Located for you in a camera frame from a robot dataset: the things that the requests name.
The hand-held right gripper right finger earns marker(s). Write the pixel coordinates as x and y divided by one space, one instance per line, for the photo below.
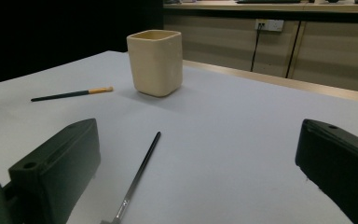
341 165

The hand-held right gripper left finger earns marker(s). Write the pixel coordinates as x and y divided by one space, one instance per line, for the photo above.
59 168

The beige square cup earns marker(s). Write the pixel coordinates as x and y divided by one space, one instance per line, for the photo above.
155 62

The wooden table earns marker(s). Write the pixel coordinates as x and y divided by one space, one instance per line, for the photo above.
292 83

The beige wooden cabinet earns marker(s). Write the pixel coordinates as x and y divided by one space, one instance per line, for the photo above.
332 53

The white table mat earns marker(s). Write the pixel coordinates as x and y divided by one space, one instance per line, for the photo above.
230 140

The black curtain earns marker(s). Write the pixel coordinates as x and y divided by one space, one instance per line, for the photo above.
43 31

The white wall socket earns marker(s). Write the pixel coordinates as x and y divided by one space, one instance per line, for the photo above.
275 25

